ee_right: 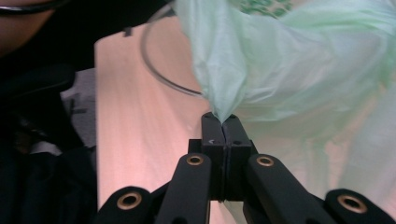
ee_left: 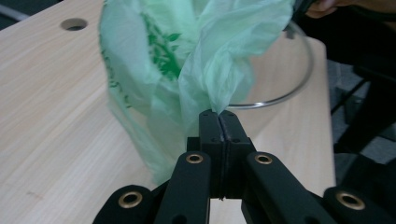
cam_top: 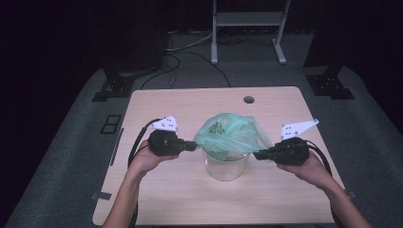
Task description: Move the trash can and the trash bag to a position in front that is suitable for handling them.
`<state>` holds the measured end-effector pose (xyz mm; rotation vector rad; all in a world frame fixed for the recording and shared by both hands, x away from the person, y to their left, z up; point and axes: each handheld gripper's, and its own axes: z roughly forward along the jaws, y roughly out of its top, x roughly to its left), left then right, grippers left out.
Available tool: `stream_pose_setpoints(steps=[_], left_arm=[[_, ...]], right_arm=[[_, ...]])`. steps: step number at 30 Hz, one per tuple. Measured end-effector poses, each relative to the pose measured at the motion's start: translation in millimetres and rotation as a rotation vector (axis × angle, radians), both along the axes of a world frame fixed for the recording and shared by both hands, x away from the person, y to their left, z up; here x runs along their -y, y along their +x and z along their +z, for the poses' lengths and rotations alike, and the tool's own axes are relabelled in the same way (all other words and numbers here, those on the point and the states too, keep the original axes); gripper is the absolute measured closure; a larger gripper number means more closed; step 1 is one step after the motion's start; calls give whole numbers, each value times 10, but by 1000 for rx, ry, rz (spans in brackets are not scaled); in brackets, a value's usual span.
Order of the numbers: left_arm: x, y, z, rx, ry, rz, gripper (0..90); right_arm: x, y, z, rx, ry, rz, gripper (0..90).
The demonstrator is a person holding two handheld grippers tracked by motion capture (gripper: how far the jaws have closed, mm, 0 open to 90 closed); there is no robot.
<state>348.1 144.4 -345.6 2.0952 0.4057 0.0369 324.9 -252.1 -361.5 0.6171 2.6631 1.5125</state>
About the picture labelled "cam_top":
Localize hand-held gripper black cable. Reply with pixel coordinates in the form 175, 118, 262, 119
126, 118, 163, 228
304, 140, 346, 228

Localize white metal stand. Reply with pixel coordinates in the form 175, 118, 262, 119
210, 0, 292, 66

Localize green plastic bag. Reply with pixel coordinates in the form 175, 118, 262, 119
193, 112, 274, 161

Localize person's right hand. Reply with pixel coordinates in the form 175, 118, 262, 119
277, 150, 337, 191

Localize dark tape piece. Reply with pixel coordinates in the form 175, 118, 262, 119
90, 191, 113, 201

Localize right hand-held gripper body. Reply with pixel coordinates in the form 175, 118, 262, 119
266, 118, 320, 166

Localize black floor cable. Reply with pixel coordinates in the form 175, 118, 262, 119
140, 51, 232, 90

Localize grey floor cables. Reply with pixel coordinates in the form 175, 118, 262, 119
164, 28, 221, 53

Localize person's left hand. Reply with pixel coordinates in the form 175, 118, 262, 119
127, 139, 181, 179

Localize right hand-held gripper black cable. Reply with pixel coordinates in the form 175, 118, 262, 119
304, 140, 346, 228

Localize left hand-held gripper black cable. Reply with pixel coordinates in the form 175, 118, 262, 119
126, 118, 163, 228

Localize black rectangular floor frame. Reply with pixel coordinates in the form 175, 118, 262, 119
100, 114, 123, 135

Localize black stand base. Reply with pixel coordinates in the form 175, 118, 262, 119
91, 60, 136, 103
304, 60, 356, 101

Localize clear plastic bucket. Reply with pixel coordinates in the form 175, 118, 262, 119
202, 146, 251, 182

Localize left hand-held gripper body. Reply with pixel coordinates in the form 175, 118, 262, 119
147, 115, 191, 157

